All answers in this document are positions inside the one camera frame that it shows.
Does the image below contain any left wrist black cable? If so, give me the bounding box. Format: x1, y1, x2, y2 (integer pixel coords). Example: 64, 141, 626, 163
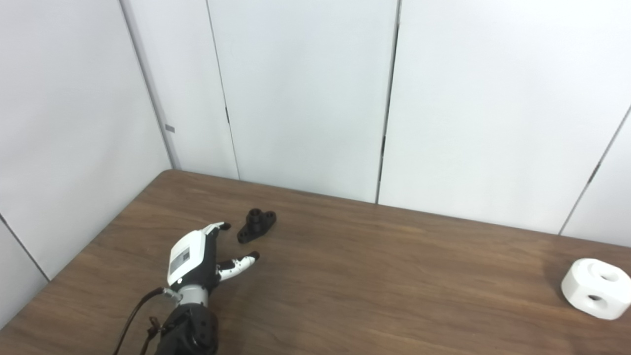
112, 287, 180, 355

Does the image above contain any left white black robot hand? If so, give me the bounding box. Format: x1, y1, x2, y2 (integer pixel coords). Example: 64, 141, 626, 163
167, 222, 260, 291

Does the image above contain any black flanged holder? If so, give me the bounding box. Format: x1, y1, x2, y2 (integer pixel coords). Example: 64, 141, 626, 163
237, 209, 277, 244

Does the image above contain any left arm thin wire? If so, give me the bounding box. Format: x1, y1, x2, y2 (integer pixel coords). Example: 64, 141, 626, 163
140, 317, 162, 355

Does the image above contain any round white piece with holes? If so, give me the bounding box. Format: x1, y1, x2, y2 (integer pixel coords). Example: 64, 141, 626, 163
561, 258, 631, 320

